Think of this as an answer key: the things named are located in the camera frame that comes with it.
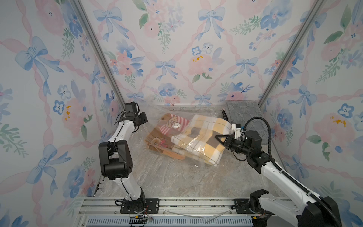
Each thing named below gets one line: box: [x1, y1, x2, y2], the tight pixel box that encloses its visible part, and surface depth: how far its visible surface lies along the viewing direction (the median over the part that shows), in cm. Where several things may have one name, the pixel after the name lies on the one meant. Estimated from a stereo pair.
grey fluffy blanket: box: [224, 101, 270, 145], surface depth 103 cm
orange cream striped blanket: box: [170, 114, 234, 167], surface depth 77 cm
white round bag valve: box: [172, 122, 182, 129], surface depth 91 cm
